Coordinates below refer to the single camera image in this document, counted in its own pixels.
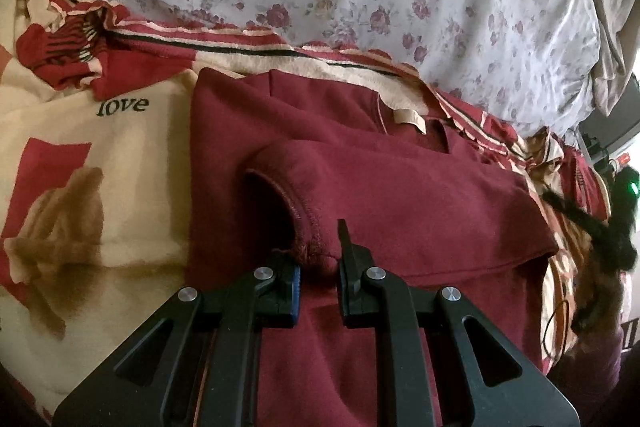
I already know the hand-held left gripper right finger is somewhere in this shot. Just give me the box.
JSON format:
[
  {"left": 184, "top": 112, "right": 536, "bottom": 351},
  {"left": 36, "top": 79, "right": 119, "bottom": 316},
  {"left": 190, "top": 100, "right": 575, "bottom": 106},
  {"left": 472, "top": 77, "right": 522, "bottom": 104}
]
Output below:
[{"left": 337, "top": 219, "right": 581, "bottom": 427}]

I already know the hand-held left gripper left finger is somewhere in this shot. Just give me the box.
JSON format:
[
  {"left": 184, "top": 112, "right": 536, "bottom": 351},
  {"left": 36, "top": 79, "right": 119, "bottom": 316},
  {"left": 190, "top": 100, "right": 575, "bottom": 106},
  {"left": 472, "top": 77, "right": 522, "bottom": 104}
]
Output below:
[{"left": 52, "top": 249, "right": 301, "bottom": 427}]

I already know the maroon sweater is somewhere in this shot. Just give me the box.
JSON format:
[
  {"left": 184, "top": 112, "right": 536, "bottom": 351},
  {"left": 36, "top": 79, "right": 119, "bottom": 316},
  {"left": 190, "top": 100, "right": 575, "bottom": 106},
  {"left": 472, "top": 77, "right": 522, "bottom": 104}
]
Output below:
[{"left": 184, "top": 68, "right": 560, "bottom": 427}]

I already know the black elastic loop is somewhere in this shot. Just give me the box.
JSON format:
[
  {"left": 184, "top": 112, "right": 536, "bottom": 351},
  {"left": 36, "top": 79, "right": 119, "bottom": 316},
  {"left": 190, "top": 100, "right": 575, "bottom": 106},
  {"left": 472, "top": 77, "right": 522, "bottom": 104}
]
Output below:
[{"left": 541, "top": 299, "right": 572, "bottom": 358}]

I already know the beige cloth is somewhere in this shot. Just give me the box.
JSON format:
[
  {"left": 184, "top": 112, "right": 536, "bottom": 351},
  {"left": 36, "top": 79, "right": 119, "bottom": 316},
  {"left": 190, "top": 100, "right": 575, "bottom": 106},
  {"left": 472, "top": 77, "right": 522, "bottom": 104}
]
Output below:
[{"left": 590, "top": 0, "right": 640, "bottom": 118}]

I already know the person's purple clothing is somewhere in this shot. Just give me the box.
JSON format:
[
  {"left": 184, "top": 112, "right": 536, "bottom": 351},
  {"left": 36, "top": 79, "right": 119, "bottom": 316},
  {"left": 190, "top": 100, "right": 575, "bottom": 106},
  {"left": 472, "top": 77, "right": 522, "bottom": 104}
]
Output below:
[{"left": 550, "top": 312, "right": 640, "bottom": 413}]

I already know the red and cream rose blanket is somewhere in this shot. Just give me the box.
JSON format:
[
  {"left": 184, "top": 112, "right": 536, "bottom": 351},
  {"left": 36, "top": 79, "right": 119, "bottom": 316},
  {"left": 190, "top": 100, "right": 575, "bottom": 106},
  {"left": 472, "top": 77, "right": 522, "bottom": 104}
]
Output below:
[{"left": 0, "top": 0, "right": 616, "bottom": 413}]

